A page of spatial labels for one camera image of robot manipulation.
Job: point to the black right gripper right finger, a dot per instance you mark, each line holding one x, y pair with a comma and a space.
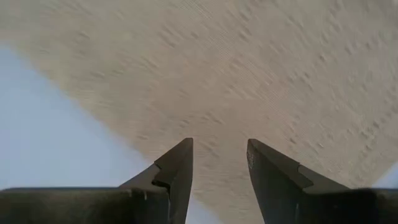
311, 205

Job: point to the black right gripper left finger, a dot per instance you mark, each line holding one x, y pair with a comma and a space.
93, 205

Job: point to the taupe woven towel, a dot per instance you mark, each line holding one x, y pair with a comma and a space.
217, 77

